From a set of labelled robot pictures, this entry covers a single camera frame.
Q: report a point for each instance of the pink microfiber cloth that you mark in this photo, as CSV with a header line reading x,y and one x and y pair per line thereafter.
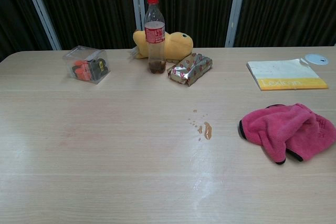
x,y
275,129

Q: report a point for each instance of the brown liquid spill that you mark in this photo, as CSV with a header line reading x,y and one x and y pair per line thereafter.
x,y
207,132

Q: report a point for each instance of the silver foil snack packet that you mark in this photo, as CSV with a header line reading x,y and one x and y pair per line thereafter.
x,y
190,69

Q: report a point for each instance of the cola bottle with red cap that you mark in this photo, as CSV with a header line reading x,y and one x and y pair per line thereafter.
x,y
155,48

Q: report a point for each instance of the yellow plush toy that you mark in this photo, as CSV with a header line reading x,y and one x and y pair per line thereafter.
x,y
178,45

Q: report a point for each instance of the black item in box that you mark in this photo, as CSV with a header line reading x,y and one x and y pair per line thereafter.
x,y
101,68

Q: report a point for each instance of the orange item in box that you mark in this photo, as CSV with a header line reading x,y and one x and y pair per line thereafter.
x,y
81,70

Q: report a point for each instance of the clear plastic box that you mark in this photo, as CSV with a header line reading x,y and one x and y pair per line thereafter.
x,y
78,54

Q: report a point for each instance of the dark pleated curtain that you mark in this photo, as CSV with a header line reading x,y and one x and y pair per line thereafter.
x,y
92,11

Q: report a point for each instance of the white yellow Lexicon booklet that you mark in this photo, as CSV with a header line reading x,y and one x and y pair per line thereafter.
x,y
283,72

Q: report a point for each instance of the white round lid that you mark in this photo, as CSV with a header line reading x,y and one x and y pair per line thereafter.
x,y
313,58

